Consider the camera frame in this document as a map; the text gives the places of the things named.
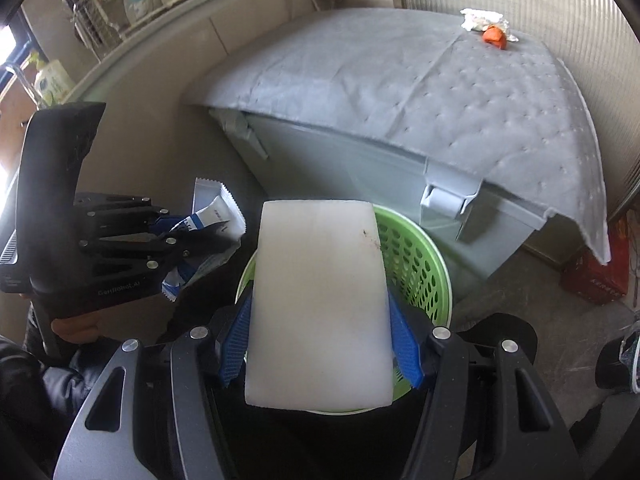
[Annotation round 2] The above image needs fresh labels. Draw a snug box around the white foam block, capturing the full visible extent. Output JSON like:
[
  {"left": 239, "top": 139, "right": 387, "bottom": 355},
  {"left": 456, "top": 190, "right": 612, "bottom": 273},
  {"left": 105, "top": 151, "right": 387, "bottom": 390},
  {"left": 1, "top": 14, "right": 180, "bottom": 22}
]
[{"left": 245, "top": 200, "right": 394, "bottom": 412}]

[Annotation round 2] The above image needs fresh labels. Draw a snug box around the person's left hand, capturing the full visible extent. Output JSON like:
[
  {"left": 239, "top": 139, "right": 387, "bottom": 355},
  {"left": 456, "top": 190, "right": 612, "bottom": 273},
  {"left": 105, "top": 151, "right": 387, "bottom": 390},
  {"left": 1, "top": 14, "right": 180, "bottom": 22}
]
[{"left": 50, "top": 304, "right": 166, "bottom": 344}]

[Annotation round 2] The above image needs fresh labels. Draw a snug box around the orange mandarin fruit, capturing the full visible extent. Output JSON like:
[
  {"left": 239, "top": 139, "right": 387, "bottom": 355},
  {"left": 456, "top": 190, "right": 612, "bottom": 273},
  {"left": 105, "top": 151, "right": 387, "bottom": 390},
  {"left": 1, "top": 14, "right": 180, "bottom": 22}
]
[{"left": 482, "top": 25, "right": 508, "bottom": 50}]

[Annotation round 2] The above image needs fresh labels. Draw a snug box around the grey plastic storage box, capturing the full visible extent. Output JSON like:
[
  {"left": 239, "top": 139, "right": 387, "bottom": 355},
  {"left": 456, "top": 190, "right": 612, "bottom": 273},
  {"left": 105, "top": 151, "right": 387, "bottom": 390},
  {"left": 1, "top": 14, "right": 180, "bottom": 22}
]
[{"left": 209, "top": 108, "right": 547, "bottom": 295}]

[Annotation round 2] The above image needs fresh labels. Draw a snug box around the white paper tissue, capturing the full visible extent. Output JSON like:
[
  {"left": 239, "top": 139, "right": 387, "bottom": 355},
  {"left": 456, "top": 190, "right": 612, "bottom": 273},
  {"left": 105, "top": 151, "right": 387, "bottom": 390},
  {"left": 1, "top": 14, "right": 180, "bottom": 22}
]
[{"left": 460, "top": 8, "right": 520, "bottom": 42}]

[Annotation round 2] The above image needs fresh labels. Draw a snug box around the blue white snack wrapper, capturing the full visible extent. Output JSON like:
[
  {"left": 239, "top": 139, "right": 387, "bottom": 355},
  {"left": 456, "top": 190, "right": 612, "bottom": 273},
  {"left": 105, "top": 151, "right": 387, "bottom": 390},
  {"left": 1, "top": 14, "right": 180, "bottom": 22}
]
[{"left": 160, "top": 178, "right": 246, "bottom": 301}]

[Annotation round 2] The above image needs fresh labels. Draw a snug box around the grey absorbent table mat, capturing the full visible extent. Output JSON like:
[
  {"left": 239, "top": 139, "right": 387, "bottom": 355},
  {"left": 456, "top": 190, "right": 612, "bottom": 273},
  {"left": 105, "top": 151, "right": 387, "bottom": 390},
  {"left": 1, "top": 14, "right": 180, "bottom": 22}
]
[{"left": 183, "top": 9, "right": 611, "bottom": 263}]

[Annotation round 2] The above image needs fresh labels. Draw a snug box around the red cardboard box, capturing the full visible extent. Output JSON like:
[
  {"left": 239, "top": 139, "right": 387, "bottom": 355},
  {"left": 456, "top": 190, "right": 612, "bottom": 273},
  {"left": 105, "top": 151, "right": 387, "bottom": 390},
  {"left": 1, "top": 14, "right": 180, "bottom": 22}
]
[{"left": 560, "top": 214, "right": 630, "bottom": 306}]

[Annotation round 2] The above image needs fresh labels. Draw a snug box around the green plastic mesh basket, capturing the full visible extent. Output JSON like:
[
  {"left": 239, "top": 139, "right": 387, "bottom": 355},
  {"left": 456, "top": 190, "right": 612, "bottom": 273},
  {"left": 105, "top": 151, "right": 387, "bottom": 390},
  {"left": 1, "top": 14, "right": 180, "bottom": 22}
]
[{"left": 244, "top": 204, "right": 452, "bottom": 413}]

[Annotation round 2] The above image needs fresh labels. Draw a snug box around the dish soap bottle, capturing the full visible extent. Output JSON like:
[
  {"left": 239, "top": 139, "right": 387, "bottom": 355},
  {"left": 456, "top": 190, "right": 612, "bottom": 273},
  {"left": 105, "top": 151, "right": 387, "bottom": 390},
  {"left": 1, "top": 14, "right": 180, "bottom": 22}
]
[{"left": 29, "top": 50, "right": 75, "bottom": 107}]

